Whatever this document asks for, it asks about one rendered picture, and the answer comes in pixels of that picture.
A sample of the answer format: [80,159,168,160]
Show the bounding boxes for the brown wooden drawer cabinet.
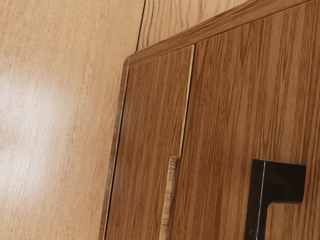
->
[98,0,320,240]

